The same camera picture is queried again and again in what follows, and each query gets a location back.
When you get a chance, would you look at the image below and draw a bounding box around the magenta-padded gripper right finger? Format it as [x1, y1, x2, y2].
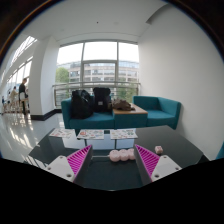
[133, 143, 184, 186]

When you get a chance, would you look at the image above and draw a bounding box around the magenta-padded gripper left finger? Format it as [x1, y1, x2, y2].
[44, 144, 95, 186]

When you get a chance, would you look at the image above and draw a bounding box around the teal chair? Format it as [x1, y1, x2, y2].
[215, 143, 224, 160]

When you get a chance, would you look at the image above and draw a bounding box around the teal sofa with backpacks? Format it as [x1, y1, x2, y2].
[60, 97, 116, 130]

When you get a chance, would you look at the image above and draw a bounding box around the teal side table, wooden top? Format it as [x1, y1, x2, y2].
[112, 103, 149, 130]

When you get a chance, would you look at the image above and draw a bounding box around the large black backpack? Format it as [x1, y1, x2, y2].
[69, 89, 95, 120]

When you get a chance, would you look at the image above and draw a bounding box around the brown crumpled bag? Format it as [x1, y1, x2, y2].
[111, 98, 136, 112]

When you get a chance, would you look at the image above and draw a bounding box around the black backpack with label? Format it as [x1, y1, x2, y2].
[92, 87, 113, 113]

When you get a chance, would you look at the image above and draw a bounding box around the metal balcony railing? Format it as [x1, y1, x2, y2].
[51, 81, 142, 108]

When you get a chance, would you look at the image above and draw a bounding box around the person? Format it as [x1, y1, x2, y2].
[18, 78, 30, 116]
[9, 86, 19, 112]

